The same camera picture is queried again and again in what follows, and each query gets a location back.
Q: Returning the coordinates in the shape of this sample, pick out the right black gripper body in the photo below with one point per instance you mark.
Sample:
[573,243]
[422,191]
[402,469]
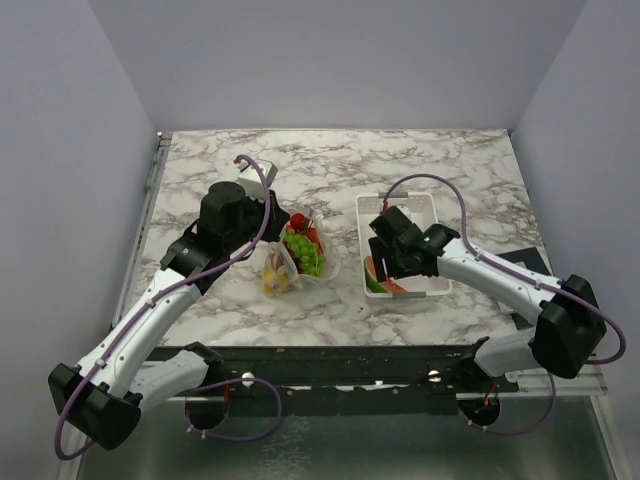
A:
[395,265]

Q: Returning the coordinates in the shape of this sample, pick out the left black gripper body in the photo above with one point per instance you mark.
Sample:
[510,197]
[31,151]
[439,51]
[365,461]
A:
[253,222]

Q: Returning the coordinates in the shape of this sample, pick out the watermelon slice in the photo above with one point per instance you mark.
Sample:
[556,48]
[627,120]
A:
[376,287]

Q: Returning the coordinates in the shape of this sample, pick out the green grape bunch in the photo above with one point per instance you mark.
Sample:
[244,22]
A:
[305,254]

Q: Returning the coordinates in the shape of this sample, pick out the clear zip top bag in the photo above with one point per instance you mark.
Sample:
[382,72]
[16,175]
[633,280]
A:
[278,257]

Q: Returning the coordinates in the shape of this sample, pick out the red strawberry pile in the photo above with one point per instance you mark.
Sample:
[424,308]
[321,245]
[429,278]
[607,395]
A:
[302,224]

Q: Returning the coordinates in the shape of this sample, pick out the yellow bell pepper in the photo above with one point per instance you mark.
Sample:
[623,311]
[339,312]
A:
[275,282]

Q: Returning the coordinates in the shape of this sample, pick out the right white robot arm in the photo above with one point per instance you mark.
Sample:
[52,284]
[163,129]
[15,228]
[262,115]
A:
[564,325]

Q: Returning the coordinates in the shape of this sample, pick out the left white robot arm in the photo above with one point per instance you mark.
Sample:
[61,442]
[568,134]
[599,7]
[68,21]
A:
[105,394]

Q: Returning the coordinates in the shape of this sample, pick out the black foam pad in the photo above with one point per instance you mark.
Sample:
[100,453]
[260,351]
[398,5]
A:
[531,259]

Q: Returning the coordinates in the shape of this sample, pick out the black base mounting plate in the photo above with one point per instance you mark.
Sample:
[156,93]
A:
[358,380]

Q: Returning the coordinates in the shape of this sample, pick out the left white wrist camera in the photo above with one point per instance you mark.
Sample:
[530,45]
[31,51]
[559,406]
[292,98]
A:
[255,180]

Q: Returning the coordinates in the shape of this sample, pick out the aluminium rail frame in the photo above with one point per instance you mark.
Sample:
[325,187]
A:
[106,392]

